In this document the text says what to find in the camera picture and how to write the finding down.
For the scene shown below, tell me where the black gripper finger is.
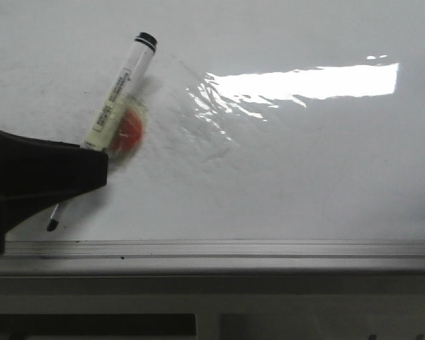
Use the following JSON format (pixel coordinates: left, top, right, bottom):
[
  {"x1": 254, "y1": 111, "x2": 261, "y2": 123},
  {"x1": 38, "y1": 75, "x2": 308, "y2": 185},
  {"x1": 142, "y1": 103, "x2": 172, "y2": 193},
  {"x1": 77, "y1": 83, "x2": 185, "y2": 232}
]
[{"x1": 0, "y1": 130, "x2": 108, "y2": 255}]

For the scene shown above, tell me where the white black whiteboard marker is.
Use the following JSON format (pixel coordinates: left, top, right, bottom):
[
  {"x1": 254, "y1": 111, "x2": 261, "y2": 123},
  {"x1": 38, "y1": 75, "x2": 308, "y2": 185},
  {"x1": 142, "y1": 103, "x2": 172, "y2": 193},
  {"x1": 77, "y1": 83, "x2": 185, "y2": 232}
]
[{"x1": 46, "y1": 32, "x2": 159, "y2": 233}]

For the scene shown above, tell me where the red magnet taped to marker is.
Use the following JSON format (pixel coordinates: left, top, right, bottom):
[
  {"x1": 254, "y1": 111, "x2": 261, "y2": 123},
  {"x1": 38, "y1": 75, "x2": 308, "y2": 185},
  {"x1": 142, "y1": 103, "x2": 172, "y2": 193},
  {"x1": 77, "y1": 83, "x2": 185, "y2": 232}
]
[{"x1": 107, "y1": 96, "x2": 147, "y2": 162}]

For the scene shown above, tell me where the white whiteboard with aluminium frame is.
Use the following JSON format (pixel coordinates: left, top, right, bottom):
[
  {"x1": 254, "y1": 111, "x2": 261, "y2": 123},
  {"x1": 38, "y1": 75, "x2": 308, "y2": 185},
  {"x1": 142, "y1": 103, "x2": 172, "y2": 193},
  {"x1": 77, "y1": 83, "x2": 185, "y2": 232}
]
[{"x1": 0, "y1": 1, "x2": 425, "y2": 276}]

